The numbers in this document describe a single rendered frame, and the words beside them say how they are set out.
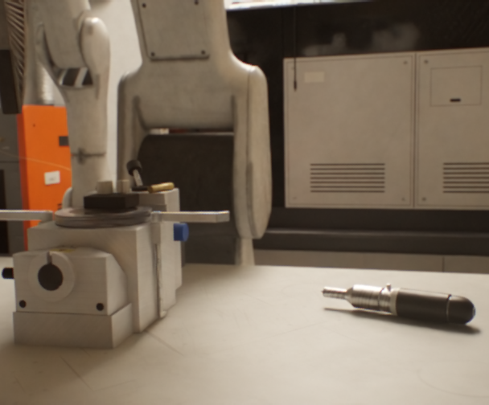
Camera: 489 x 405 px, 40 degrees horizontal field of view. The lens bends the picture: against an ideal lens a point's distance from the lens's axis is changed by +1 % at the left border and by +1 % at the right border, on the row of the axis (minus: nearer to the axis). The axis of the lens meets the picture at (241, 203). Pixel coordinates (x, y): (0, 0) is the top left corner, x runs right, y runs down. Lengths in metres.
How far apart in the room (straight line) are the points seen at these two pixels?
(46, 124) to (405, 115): 1.04
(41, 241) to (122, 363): 0.15
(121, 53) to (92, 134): 2.44
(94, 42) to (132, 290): 0.62
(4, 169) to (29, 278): 1.28
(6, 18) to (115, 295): 0.28
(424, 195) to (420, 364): 1.61
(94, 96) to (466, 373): 0.82
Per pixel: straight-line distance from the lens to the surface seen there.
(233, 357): 0.53
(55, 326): 0.58
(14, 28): 0.70
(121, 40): 3.60
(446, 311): 0.61
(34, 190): 1.82
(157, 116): 0.96
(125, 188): 0.65
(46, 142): 1.87
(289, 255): 2.11
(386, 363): 0.52
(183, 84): 0.93
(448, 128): 2.10
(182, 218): 0.60
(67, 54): 1.14
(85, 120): 1.17
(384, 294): 0.63
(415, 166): 2.11
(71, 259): 0.56
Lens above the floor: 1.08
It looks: 7 degrees down
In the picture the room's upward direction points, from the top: 1 degrees counter-clockwise
